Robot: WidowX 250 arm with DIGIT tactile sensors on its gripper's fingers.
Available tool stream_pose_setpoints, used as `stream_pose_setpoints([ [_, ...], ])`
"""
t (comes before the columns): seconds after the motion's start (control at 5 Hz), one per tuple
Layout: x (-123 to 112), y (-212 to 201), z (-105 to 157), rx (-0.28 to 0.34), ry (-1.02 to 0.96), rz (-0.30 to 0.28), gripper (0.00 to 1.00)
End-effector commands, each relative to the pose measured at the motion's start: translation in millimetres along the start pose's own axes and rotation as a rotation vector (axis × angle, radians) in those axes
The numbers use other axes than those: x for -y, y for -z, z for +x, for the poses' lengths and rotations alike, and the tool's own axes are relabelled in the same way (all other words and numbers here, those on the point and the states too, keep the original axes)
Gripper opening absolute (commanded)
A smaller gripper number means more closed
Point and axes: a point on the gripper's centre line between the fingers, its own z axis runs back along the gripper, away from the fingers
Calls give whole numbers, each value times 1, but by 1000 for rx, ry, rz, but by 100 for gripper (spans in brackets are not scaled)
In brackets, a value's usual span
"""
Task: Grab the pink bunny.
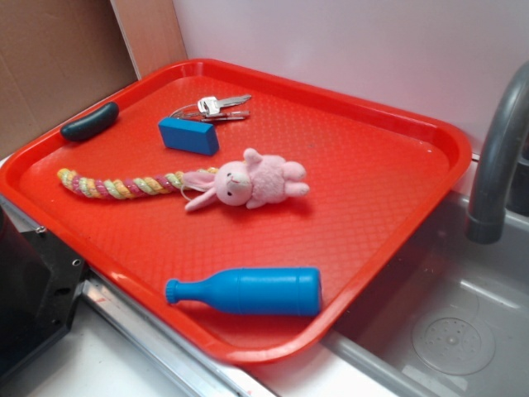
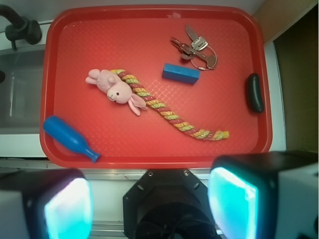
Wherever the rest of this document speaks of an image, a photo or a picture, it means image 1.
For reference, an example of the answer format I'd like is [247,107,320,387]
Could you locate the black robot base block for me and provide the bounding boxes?
[1,211,87,384]

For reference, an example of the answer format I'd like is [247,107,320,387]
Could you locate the pink plush bunny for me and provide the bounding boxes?
[183,148,310,212]

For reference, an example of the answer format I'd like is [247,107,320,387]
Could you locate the red plastic tray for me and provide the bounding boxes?
[1,60,471,365]

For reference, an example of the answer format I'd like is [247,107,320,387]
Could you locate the blue rectangular block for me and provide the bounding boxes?
[158,117,220,155]

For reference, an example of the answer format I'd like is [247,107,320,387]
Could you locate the blue plastic toy bottle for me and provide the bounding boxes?
[165,267,322,317]

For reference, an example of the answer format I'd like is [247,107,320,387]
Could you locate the silver key bunch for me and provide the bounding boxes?
[169,94,252,123]

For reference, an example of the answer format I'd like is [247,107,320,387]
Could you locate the dark green toy cucumber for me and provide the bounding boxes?
[60,102,120,142]

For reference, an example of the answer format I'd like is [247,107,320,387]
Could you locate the grey sink faucet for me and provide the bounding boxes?
[465,63,528,244]

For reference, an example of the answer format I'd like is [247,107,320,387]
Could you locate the grey toy sink basin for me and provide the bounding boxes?
[252,194,528,396]

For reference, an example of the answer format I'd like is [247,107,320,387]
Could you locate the brown cardboard panel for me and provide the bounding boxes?
[1,1,187,157]

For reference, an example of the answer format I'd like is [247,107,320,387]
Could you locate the multicolour braided rope toy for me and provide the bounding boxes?
[57,168,206,200]

